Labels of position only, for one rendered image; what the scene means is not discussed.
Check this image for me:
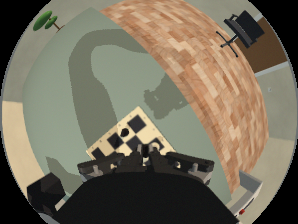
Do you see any chessboard with chess pieces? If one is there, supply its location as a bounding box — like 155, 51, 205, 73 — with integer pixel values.
86, 106, 175, 160

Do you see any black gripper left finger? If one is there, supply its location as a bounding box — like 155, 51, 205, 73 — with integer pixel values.
77, 144, 143, 183

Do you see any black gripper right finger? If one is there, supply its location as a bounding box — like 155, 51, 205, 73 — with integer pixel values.
148, 144, 215, 185

